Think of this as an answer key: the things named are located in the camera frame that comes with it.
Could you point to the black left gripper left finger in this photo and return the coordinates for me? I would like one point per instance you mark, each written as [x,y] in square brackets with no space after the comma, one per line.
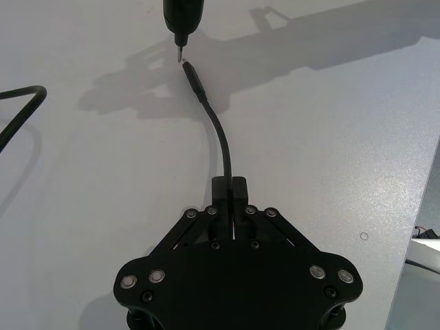
[220,192]

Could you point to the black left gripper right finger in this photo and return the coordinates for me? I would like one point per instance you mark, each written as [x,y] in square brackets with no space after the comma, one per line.
[240,192]

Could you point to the white flat object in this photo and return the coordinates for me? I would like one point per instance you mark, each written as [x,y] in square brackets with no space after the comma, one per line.
[424,252]

